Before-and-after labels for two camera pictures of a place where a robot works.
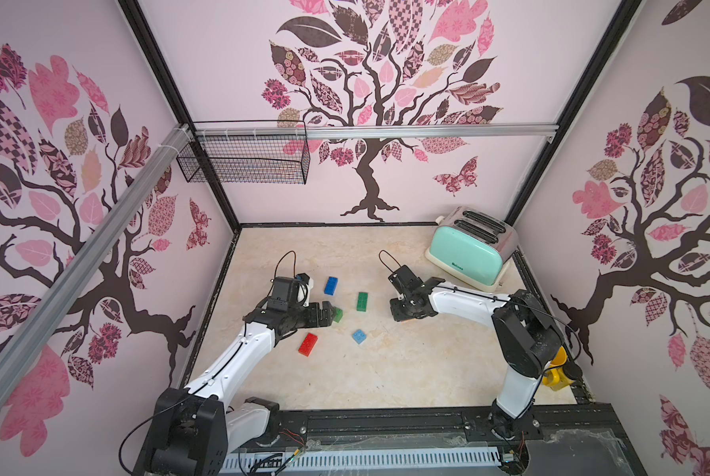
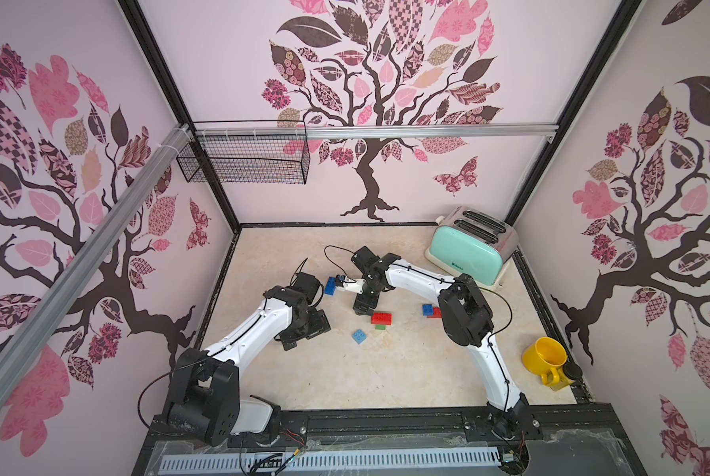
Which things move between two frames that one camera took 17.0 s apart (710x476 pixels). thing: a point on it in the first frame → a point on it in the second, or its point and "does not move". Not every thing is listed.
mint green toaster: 474,246 does not move
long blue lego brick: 330,286 does not move
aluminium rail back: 384,131 does not move
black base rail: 561,430 does not move
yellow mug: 556,378 does not move
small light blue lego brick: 359,336 does not move
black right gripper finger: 402,311 → 365,303
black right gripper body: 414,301 → 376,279
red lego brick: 307,344 → 382,318
